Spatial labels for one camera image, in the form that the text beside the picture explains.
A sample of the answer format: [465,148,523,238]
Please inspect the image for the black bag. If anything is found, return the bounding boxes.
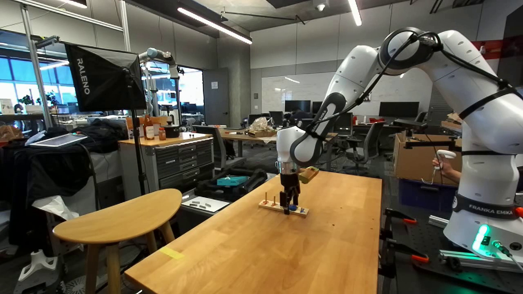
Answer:
[195,166,270,202]

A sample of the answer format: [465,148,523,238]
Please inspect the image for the long ceiling light strip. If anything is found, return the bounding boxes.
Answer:
[176,4,256,47]

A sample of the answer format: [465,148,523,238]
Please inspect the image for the red storage cases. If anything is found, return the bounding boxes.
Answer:
[471,36,509,60]

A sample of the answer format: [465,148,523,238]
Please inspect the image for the aluminium rail piece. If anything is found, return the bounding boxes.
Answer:
[427,214,452,228]
[439,248,523,272]

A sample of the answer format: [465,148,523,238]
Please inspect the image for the black fabric pile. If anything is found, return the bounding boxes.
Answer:
[0,119,128,253]

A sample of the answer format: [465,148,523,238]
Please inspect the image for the wooden abacus base with spikes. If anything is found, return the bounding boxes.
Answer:
[257,191,311,218]

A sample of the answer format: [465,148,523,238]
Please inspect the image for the white wall board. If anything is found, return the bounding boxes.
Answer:
[261,71,332,114]

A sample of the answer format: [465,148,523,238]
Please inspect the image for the grey office chair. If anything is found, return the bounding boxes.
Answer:
[342,120,386,171]

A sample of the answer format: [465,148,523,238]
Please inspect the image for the grey door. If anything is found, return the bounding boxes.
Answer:
[203,67,233,127]

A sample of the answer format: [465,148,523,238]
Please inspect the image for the white flat box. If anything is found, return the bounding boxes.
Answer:
[180,194,231,215]

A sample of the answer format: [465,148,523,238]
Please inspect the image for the black clamp orange handle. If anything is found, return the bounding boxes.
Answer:
[381,207,419,228]
[380,236,432,281]

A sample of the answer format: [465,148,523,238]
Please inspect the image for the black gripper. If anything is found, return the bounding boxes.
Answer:
[279,171,303,215]

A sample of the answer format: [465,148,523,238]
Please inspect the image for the black softbox light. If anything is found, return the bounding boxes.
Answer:
[64,42,149,114]

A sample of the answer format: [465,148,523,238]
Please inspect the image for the beige crumpled bag pile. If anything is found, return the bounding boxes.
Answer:
[247,116,280,138]

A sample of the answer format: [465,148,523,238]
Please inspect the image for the wide black computer monitor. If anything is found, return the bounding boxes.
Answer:
[380,99,422,119]

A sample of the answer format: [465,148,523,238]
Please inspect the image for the yellow tape strip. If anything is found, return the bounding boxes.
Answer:
[161,246,187,261]

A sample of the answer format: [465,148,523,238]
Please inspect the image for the tan wrist mount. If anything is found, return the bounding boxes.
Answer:
[298,165,321,184]

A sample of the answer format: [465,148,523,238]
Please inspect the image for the grey drawer cabinet wooden top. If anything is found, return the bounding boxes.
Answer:
[118,130,216,200]

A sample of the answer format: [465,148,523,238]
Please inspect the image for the large cardboard box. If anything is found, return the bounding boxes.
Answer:
[393,130,465,189]

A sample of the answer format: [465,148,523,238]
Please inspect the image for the white handheld controller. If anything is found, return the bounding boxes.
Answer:
[432,148,460,186]

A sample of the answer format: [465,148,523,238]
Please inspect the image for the person hand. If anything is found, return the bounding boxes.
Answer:
[434,158,465,184]

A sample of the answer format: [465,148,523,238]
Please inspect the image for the wooden half-round stool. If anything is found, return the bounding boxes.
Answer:
[53,187,185,294]

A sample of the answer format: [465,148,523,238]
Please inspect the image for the teal case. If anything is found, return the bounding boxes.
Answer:
[216,173,252,189]

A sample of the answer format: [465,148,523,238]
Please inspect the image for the cardboard scraps pile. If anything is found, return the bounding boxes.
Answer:
[440,111,465,132]

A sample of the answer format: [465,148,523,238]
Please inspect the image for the white plastic floor object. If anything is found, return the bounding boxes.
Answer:
[15,248,61,294]

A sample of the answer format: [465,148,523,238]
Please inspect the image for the black light stand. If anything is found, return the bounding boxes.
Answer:
[130,107,149,199]

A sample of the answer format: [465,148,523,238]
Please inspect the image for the silver laptop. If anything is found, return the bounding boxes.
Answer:
[28,130,91,150]

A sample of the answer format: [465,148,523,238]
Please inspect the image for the red orange bottle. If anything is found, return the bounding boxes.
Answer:
[140,114,169,142]

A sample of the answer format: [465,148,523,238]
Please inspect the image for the long wooden work table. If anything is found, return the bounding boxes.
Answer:
[220,129,336,169]

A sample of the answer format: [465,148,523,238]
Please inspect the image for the short ceiling light strip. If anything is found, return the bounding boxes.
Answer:
[347,0,365,27]

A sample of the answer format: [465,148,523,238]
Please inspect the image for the metal pole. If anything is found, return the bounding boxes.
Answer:
[19,3,55,130]

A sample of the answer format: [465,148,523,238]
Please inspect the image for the blue storage bin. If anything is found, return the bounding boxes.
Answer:
[398,178,460,215]

